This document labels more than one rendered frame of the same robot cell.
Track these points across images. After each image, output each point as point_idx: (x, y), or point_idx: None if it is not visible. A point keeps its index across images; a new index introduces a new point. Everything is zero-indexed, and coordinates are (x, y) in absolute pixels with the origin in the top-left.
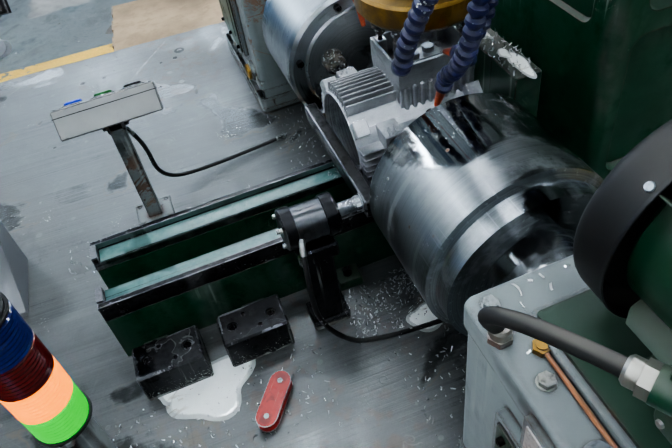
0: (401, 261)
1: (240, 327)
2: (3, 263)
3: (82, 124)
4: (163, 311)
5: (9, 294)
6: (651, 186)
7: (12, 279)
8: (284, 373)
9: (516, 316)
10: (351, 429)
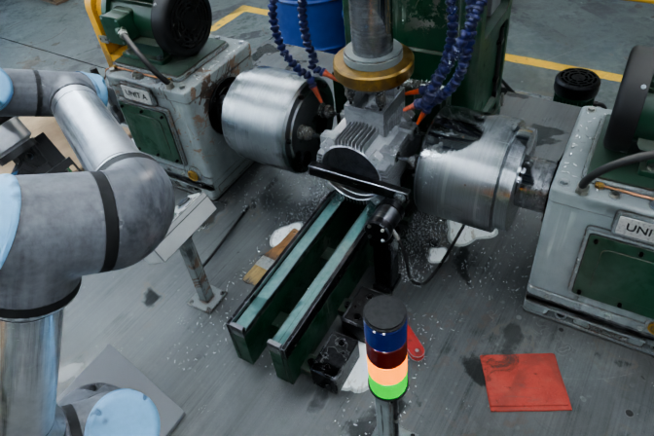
0: (456, 210)
1: (362, 313)
2: (149, 384)
3: (173, 242)
4: (308, 334)
5: (165, 406)
6: (644, 86)
7: (162, 393)
8: None
9: (624, 159)
10: (460, 328)
